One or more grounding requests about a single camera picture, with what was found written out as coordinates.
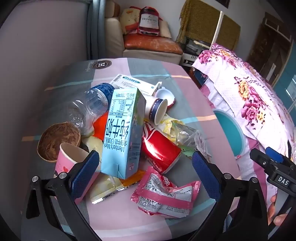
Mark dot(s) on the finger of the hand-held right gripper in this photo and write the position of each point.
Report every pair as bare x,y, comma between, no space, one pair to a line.
275,154
261,158

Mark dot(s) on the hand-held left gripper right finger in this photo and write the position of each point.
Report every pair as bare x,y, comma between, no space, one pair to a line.
203,173

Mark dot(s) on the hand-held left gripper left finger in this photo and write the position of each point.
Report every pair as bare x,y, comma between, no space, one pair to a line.
85,172

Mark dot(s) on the pink paper cup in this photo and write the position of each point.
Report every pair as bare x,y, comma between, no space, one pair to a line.
67,160

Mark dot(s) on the cream snack packet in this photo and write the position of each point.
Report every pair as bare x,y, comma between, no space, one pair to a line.
106,187

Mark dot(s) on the clear plastic wrapper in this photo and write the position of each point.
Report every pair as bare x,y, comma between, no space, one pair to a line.
187,136

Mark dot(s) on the teal plastic bin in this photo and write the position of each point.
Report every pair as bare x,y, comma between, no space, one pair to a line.
227,129

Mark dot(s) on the red snack packet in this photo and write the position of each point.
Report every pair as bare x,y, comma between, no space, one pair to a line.
100,128

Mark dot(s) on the pink snack wrapper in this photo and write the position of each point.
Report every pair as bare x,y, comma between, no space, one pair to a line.
161,197

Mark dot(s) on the orange snack packet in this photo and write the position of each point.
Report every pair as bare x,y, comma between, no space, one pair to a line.
134,179

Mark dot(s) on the red soda can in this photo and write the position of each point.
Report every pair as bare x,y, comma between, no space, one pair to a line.
159,150

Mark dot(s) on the light blue milk carton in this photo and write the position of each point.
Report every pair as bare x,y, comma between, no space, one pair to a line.
122,134

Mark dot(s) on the yellow patterned tissue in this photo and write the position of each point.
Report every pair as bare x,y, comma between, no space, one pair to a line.
168,124

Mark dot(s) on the clear plastic bottle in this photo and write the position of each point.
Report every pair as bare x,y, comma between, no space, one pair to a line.
87,109

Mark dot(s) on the white paper cup blue rim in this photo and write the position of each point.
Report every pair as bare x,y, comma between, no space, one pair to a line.
153,107

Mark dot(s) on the white medicine box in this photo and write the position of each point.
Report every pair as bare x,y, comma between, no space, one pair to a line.
138,84

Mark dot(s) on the person's right hand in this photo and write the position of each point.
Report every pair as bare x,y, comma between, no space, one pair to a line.
272,208

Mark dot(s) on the pink floral blanket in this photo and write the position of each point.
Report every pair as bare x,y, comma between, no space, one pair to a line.
242,92

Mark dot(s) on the pink grey checked tablecloth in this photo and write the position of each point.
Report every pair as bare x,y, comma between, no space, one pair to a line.
69,76

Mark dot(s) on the dark wooden cabinet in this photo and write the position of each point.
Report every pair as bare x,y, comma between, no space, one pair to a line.
270,51

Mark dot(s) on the silver electronic device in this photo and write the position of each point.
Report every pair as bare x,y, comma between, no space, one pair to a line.
192,49

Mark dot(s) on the white pole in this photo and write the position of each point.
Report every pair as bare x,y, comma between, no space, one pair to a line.
217,27

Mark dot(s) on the orange seat cushion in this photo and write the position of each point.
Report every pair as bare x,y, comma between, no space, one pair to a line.
150,45

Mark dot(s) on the cream leather sofa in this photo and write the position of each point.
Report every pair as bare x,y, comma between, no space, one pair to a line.
113,34

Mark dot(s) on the grey curtain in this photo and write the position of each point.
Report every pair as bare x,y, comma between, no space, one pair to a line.
96,27

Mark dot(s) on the yellow brown cloth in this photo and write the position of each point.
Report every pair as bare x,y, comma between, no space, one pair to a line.
201,20

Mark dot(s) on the cream printed pillow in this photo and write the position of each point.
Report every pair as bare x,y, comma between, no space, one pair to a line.
127,20

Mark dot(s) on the red printed bag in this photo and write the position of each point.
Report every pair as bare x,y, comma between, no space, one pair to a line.
149,20

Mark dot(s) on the brown cushion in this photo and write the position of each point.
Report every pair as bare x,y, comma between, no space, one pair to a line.
113,8

